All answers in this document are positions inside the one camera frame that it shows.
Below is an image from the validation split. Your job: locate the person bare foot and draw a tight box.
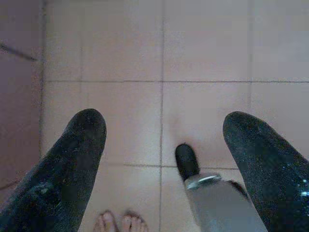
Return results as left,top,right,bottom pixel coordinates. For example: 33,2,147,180
121,210,148,232
94,209,119,232

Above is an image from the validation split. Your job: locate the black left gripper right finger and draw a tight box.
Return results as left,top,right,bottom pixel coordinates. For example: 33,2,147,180
222,111,309,232

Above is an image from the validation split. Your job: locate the silver robot left leg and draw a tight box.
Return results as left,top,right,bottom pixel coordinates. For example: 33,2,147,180
175,143,268,232

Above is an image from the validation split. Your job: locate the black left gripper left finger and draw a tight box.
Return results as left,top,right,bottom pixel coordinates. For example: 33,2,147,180
0,108,108,232

